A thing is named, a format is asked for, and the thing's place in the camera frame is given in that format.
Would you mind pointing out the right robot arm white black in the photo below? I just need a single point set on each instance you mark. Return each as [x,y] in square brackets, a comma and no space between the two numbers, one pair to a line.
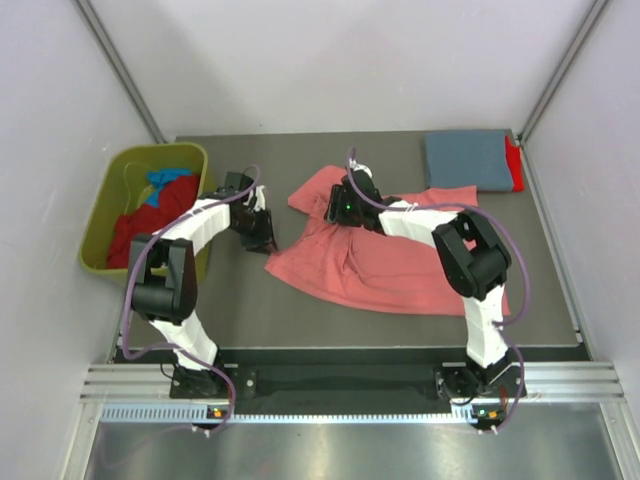
[474,261]

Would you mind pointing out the right aluminium frame post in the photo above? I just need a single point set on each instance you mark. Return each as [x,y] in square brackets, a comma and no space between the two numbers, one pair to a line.
[588,24]

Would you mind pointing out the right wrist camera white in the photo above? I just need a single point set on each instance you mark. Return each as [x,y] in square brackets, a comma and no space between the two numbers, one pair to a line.
[359,174]

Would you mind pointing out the blue t shirt in bin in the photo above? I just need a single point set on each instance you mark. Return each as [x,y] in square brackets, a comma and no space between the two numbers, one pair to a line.
[159,179]

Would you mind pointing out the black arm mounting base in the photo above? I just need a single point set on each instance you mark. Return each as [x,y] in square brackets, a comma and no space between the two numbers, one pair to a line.
[388,380]

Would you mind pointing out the aluminium frame post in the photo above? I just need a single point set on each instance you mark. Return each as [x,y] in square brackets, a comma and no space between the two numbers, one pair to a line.
[101,36]
[588,24]

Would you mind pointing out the folded red t shirt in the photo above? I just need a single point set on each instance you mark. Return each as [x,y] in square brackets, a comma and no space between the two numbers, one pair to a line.
[514,164]

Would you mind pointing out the pink t shirt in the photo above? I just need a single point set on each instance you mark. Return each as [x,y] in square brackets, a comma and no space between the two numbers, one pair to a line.
[357,268]

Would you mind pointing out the folded grey-blue t shirt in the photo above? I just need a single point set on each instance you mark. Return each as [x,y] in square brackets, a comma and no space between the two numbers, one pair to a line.
[461,158]

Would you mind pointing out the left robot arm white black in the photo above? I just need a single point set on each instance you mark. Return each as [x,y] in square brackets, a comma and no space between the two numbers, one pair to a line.
[162,285]

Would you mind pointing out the dark red t shirt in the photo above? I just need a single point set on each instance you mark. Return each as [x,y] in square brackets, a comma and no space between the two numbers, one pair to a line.
[173,200]

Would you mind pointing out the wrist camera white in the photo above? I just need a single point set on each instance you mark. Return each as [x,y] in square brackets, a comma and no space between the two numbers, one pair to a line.
[257,199]
[359,174]

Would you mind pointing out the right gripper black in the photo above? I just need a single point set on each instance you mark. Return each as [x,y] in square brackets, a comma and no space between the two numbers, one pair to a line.
[335,213]

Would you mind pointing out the slotted cable duct rail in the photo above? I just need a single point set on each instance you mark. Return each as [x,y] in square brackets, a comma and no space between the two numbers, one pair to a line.
[194,413]

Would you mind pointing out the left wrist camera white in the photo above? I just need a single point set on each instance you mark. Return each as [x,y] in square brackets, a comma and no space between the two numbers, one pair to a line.
[257,199]

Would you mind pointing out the left aluminium frame post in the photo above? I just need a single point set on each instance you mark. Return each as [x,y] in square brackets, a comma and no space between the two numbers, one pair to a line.
[101,36]

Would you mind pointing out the olive green plastic bin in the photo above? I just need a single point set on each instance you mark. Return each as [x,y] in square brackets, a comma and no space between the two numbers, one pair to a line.
[125,188]

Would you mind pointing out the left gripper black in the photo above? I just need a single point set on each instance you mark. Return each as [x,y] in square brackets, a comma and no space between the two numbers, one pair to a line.
[264,240]

